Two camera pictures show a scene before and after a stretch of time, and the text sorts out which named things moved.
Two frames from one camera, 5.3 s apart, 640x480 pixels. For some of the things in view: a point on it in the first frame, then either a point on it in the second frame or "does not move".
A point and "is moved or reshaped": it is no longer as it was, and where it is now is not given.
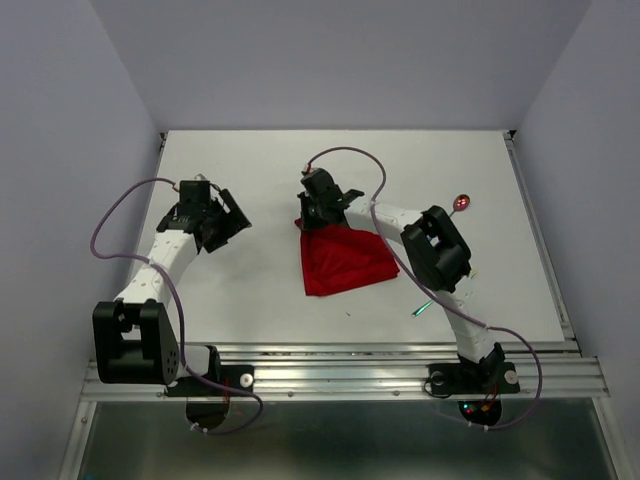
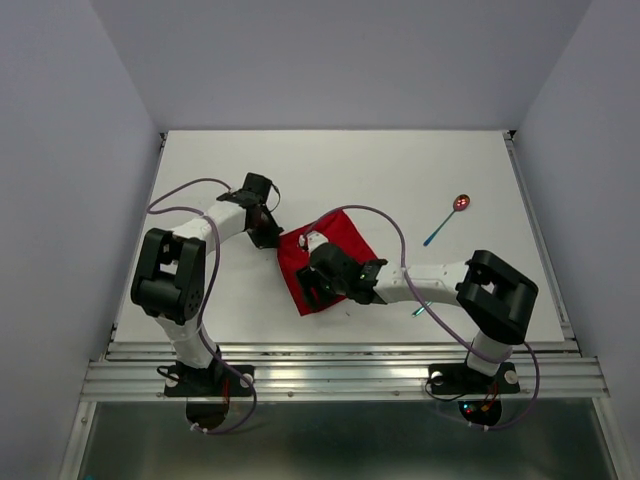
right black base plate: x=488 y=378 does not move
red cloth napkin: x=340 y=258 is moved or reshaped
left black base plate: x=235 y=376 does not move
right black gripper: x=306 y=223 → x=309 y=277
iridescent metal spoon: x=460 y=203 does not move
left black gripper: x=234 y=221 → x=271 y=237
